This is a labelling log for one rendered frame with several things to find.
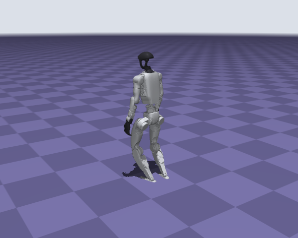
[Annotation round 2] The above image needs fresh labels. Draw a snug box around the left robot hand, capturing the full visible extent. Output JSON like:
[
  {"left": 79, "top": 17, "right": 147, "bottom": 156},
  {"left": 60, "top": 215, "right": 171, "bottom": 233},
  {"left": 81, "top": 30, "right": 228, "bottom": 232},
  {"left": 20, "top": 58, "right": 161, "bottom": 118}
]
[{"left": 124, "top": 119, "right": 133, "bottom": 136}]

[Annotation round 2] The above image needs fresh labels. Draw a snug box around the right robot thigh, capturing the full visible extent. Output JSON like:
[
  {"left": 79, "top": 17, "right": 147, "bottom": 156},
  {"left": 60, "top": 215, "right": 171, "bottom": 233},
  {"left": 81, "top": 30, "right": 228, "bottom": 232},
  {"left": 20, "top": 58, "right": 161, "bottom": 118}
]
[{"left": 149, "top": 115, "right": 164, "bottom": 152}]

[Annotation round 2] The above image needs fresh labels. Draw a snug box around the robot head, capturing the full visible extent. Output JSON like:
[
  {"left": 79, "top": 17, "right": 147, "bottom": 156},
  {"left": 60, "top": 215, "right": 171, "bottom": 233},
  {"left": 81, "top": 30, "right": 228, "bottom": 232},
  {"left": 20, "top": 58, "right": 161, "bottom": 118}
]
[{"left": 138, "top": 52, "right": 154, "bottom": 73}]

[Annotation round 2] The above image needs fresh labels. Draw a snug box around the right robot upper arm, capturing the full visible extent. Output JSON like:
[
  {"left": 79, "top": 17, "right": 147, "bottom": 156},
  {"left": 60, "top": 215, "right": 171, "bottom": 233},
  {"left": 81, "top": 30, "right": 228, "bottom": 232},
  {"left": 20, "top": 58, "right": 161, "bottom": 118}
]
[{"left": 158, "top": 73, "right": 163, "bottom": 98}]

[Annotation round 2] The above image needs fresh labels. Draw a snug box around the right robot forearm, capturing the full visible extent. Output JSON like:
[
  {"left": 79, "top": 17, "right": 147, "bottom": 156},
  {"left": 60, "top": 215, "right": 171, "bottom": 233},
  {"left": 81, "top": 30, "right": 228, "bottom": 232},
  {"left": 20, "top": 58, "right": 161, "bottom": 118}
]
[{"left": 154, "top": 96, "right": 163, "bottom": 111}]

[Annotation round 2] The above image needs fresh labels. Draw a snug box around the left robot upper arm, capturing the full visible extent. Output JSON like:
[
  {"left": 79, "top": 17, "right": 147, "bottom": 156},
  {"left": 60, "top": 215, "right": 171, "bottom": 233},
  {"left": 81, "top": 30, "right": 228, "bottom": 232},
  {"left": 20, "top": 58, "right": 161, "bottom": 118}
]
[{"left": 133, "top": 75, "right": 144, "bottom": 104}]

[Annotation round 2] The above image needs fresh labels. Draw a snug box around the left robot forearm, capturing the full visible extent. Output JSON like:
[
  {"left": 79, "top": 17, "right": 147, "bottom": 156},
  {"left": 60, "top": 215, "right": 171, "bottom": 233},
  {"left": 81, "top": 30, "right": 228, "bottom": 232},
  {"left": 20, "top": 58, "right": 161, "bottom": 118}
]
[{"left": 126, "top": 97, "right": 137, "bottom": 122}]

